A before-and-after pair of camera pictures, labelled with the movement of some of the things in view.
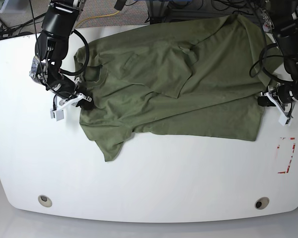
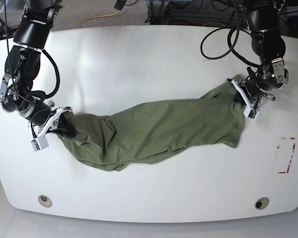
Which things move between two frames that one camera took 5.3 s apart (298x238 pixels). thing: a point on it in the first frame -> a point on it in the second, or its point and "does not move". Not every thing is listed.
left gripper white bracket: x=84 y=101 -> x=65 y=125
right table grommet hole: x=261 y=203 does not move
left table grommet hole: x=44 y=201 does not move
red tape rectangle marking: x=289 y=161 does not move
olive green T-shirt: x=203 y=78 -> x=159 y=130
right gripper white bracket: x=264 y=101 -> x=251 y=111
